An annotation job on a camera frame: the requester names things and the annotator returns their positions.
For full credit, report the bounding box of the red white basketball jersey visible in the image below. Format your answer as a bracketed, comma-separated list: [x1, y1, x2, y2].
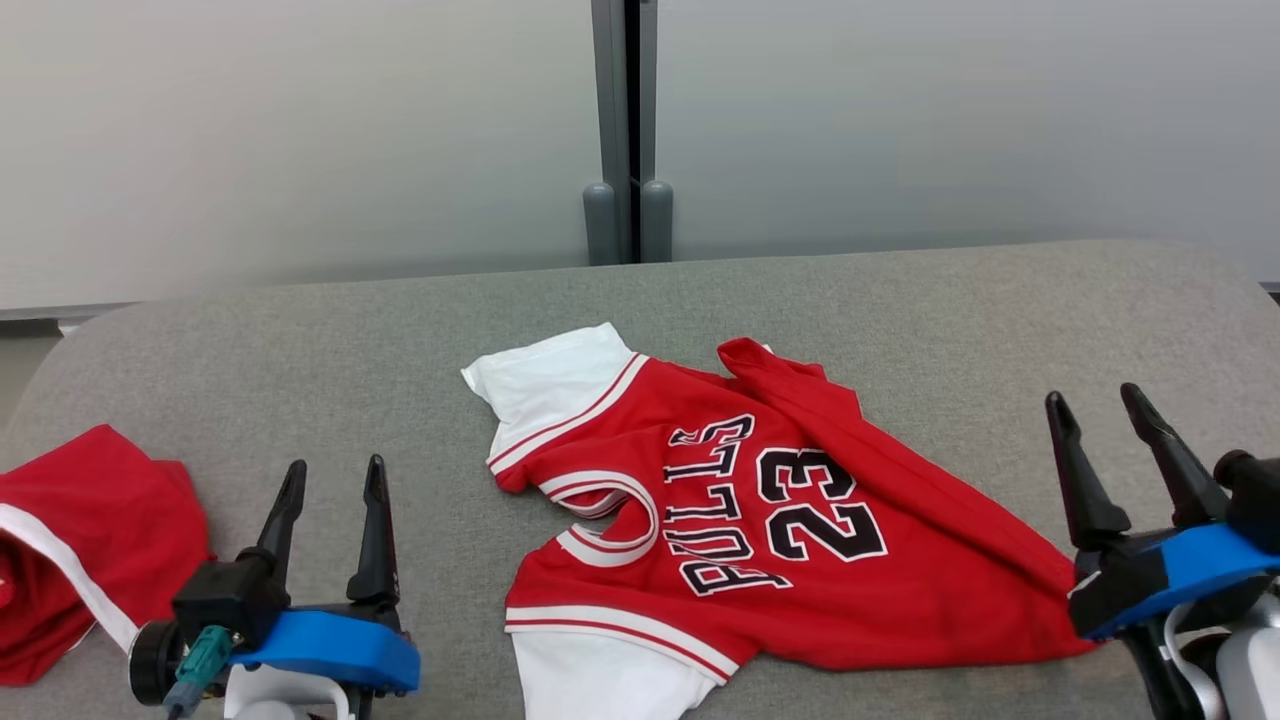
[461, 322, 1099, 720]

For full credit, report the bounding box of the left camera cable teal plug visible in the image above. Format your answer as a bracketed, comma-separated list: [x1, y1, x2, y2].
[163, 625, 243, 720]

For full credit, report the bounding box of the grey wall baseboard strip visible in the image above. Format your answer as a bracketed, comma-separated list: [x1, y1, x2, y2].
[0, 303, 136, 336]

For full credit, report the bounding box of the grey partition post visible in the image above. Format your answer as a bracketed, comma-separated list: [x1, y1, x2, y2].
[590, 0, 661, 263]

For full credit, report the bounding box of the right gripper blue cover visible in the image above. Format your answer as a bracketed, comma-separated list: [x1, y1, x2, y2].
[1045, 383, 1280, 641]

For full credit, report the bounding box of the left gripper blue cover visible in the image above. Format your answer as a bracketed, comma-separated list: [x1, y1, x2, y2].
[128, 454, 421, 706]

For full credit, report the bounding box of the grey cylindrical post foot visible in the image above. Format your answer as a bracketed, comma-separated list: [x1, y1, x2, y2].
[583, 181, 618, 267]
[640, 180, 675, 263]

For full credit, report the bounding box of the red shorts white hem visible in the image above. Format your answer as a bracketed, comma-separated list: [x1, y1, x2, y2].
[0, 424, 216, 687]

